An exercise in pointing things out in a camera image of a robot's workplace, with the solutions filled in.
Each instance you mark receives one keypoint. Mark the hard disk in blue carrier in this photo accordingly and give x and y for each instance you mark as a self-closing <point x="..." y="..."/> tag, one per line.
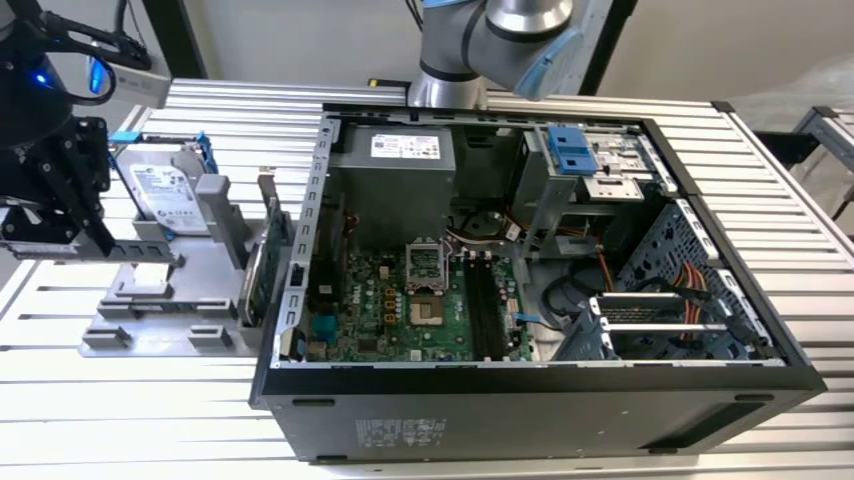
<point x="167" y="190"/>

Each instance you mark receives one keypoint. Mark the grey power supply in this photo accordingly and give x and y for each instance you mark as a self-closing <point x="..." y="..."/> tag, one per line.
<point x="394" y="195"/>

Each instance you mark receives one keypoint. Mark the silver CPU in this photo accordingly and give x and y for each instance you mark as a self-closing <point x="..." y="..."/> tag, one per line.
<point x="149" y="274"/>

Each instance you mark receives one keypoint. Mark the metal slat side table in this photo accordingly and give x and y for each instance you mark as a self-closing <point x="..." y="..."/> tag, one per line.
<point x="827" y="150"/>

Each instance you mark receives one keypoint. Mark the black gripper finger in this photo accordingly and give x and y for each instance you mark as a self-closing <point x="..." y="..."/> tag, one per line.
<point x="83" y="200"/>

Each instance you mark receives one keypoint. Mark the grey parts rack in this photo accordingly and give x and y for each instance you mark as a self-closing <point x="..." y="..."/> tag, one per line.
<point x="200" y="280"/>

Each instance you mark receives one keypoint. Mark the blue drive latch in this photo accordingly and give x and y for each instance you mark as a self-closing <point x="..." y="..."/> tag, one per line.
<point x="570" y="155"/>

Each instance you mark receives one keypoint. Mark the green graphics card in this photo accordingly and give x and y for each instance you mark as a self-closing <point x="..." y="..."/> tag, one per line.
<point x="267" y="270"/>

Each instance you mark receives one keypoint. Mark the green motherboard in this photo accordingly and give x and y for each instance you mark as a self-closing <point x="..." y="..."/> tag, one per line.
<point x="360" y="320"/>

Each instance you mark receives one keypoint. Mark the yellow black table clamp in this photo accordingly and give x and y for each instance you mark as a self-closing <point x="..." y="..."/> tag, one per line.
<point x="375" y="82"/>

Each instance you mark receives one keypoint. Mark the black PC case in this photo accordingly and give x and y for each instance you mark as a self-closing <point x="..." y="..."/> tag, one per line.
<point x="534" y="420"/>

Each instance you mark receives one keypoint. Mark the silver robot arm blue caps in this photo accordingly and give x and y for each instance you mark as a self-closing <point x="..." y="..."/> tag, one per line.
<point x="454" y="40"/>

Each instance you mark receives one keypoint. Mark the CPU socket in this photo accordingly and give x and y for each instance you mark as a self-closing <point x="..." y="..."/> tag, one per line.
<point x="427" y="312"/>

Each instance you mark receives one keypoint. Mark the black RAM slot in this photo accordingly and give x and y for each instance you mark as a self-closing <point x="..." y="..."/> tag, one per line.
<point x="475" y="310"/>

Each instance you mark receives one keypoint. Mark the black frame post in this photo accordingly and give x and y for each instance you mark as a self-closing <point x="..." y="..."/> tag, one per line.
<point x="616" y="40"/>
<point x="183" y="50"/>

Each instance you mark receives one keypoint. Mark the black round fan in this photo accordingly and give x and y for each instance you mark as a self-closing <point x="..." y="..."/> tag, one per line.
<point x="476" y="225"/>

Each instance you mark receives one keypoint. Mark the dark RAM stick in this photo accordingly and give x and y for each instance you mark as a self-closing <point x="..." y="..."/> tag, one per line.
<point x="143" y="250"/>

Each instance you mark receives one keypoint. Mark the grey metal drive cage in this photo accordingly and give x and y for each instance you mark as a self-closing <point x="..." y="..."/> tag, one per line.
<point x="547" y="200"/>

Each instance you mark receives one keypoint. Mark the silver perforated disk bay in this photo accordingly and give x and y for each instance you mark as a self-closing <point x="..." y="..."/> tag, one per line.
<point x="640" y="300"/>

